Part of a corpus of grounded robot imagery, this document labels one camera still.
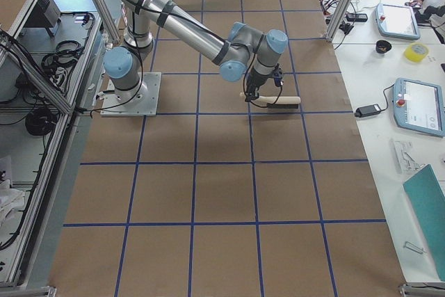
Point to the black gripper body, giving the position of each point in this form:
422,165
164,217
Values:
256,81

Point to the beige hand brush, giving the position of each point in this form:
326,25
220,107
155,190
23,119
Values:
273,102

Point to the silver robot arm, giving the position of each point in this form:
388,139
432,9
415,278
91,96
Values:
246,52

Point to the black power adapter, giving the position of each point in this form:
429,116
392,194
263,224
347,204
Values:
367,111

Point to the upper teach pendant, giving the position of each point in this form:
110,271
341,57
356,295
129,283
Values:
396,22

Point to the teach pendant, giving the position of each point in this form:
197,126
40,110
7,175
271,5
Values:
396,22
419,106

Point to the clear plastic bag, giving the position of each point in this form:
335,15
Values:
405,157

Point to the yellow tape roll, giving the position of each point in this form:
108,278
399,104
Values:
416,52

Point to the lower teach pendant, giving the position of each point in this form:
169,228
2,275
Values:
419,106

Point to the teal folder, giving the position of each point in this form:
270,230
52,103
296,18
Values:
427,200

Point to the grey control box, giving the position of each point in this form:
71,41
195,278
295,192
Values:
45,14

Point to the metal hex key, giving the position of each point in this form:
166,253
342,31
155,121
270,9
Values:
410,246

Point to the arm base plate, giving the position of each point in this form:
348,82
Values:
139,101

